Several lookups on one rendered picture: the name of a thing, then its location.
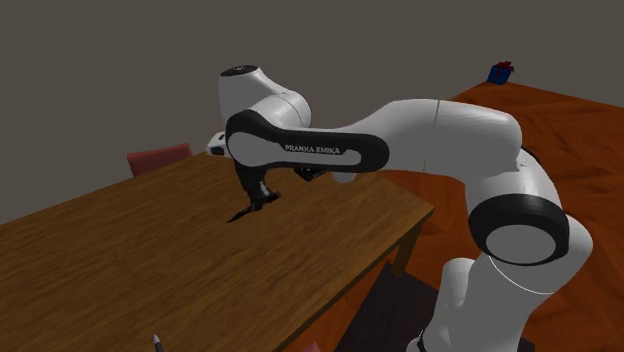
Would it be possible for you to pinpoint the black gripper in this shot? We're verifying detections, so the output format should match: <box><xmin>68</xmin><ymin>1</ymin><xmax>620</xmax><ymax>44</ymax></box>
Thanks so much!
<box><xmin>234</xmin><ymin>162</ymin><xmax>282</xmax><ymax>214</ymax></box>

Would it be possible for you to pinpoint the black pointed stick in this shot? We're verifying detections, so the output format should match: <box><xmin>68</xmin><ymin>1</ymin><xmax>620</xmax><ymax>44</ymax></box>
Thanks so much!
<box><xmin>225</xmin><ymin>204</ymin><xmax>256</xmax><ymax>224</ymax></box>

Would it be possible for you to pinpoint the black speckled object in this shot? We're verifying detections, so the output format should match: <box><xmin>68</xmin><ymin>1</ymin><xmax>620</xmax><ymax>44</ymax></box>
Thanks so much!
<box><xmin>293</xmin><ymin>167</ymin><xmax>326</xmax><ymax>183</ymax></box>

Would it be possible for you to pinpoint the red chair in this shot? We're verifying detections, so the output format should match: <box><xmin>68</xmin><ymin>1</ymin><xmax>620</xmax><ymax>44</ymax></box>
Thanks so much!
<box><xmin>126</xmin><ymin>142</ymin><xmax>194</xmax><ymax>178</ymax></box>

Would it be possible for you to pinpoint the wooden table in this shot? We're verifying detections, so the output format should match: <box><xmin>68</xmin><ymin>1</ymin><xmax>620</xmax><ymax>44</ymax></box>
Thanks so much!
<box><xmin>0</xmin><ymin>150</ymin><xmax>436</xmax><ymax>352</ymax></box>

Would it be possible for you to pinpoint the blue gift box red ribbon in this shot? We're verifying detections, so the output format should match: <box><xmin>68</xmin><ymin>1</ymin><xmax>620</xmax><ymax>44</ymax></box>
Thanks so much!
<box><xmin>485</xmin><ymin>60</ymin><xmax>516</xmax><ymax>87</ymax></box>

